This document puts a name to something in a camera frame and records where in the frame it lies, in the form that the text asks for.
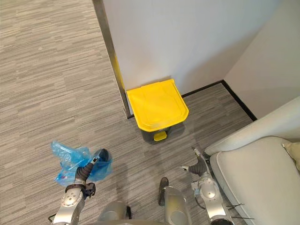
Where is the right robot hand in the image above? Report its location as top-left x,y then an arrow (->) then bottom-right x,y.
180,147 -> 211,177

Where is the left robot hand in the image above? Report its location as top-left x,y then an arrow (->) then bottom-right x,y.
74,157 -> 99,183

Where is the blue plastic rubbish bag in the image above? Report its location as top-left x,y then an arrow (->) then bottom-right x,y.
51,140 -> 113,187

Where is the yellow-lidded grey pedal bin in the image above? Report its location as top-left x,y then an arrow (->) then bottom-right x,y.
126,79 -> 189,144

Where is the light grey sofa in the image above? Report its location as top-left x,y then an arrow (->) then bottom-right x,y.
204,95 -> 300,225

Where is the beige cushion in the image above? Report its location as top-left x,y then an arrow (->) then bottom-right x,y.
282,141 -> 300,174

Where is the metal wall corner strip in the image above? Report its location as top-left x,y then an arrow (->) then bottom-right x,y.
91,0 -> 132,120

